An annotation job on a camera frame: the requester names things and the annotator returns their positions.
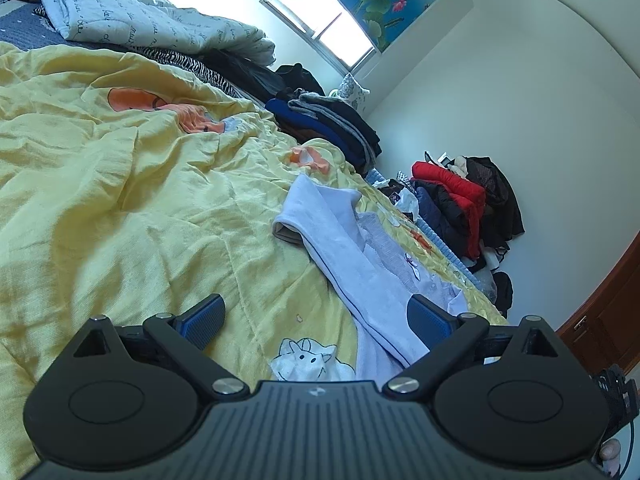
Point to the black bag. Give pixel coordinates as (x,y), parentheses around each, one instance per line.
(504,290)

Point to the navy jacket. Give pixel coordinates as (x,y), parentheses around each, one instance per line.
(435,210)

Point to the black jacket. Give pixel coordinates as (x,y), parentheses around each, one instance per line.
(500,195)

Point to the window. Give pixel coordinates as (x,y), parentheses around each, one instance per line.
(320,15)

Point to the white small shirt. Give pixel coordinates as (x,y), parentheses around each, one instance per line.
(340,240)

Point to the yellow printed blanket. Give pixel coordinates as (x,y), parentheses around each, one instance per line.
(125,185)

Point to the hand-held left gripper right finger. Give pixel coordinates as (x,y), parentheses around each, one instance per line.
(425,317)

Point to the red jacket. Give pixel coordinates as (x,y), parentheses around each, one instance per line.
(457,190)

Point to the blue bedsheet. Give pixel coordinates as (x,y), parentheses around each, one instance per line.
(20,30)

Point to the pile of black garments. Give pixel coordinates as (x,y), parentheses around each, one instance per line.
(260,77)

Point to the stack of folded dark clothes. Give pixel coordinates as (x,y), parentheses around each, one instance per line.
(330,120)

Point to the grey script-print quilt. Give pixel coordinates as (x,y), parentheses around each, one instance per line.
(125,15)

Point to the wooden door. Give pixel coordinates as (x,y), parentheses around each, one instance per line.
(610,305)

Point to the person's right hand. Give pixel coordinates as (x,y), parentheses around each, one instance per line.
(611,452)

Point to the zebra-striped cloth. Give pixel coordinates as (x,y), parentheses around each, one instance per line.
(190,65)

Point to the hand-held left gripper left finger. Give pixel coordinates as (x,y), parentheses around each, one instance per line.
(204,321)

